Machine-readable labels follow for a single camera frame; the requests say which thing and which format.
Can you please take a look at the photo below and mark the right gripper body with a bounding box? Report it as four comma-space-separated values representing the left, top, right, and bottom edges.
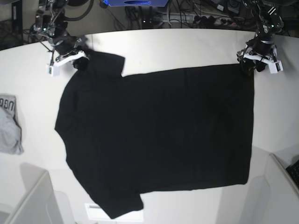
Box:
50, 35, 87, 67

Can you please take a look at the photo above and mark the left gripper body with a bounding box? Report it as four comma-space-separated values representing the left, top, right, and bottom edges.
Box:
237, 37, 278, 63

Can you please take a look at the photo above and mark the black T-shirt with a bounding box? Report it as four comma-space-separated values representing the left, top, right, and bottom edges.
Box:
55, 51, 254, 212

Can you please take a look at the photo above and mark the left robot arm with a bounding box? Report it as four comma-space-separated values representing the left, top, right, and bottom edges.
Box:
237, 0, 284, 75

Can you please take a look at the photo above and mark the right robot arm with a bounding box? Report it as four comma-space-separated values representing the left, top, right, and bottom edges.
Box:
32, 0, 176, 75

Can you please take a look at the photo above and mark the blue box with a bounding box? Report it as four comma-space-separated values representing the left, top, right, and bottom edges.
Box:
103, 0, 168, 7

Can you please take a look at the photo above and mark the grey folded garment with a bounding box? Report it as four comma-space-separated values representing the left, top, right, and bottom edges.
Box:
0, 93, 24, 155

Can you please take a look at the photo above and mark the black keyboard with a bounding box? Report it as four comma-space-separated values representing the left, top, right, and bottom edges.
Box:
286, 161, 299, 187

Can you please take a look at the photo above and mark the white paper label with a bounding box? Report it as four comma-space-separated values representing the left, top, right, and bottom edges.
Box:
85, 203, 144, 223

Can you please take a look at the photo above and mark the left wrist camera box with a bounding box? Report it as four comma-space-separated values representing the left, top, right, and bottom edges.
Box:
268, 60, 284, 74

